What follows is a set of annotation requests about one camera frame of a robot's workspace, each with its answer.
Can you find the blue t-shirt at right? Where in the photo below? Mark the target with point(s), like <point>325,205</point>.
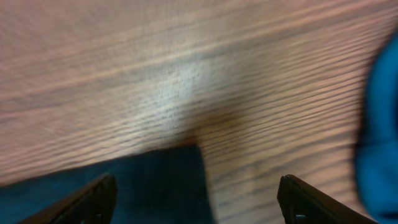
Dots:
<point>375,162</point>

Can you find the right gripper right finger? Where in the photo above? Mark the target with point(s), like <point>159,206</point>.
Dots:
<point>301,203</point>

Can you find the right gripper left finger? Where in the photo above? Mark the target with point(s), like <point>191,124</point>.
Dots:
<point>94,203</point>

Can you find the dark navy t-shirt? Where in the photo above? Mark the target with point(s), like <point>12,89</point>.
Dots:
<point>162,186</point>

